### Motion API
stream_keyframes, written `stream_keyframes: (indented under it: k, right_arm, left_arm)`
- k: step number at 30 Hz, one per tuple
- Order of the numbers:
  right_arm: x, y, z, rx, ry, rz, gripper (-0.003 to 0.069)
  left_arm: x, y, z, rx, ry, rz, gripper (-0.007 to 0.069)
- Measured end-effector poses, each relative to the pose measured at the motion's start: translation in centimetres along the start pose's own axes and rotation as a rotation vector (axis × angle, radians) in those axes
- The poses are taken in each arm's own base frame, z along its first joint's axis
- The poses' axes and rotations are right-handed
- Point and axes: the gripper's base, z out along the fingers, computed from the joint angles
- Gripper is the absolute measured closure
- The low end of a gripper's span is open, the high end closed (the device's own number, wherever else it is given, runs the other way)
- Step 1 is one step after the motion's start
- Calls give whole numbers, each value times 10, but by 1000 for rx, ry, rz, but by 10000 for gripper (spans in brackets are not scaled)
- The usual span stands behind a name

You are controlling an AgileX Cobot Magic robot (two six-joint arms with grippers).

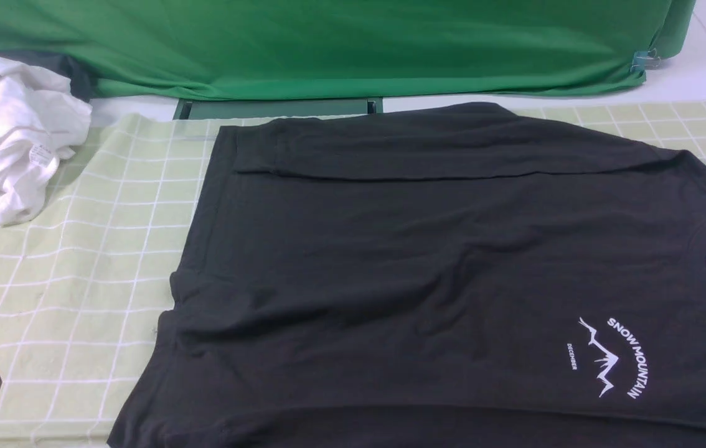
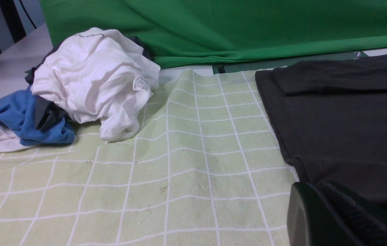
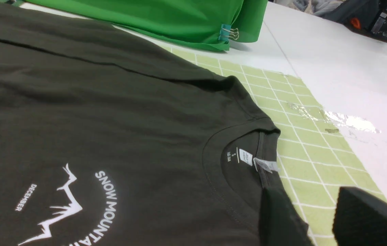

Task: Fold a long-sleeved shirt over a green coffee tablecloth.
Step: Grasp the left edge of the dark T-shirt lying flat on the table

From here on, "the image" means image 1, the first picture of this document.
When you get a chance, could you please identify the dark gray long-sleeve shirt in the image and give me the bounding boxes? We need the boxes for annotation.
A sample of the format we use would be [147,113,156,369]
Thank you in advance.
[108,103,706,447]

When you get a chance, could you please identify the crumpled white shirt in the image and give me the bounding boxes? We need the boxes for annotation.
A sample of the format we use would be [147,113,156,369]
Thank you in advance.
[0,50,92,226]

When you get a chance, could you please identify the light green checkered tablecloth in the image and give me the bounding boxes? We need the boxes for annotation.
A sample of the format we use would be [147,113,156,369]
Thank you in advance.
[0,103,706,447]

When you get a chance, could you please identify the green backdrop cloth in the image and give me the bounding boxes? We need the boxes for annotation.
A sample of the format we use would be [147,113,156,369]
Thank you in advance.
[0,1,695,100]

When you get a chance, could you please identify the blue binder clip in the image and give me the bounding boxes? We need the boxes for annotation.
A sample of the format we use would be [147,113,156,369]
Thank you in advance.
[629,48,664,73]

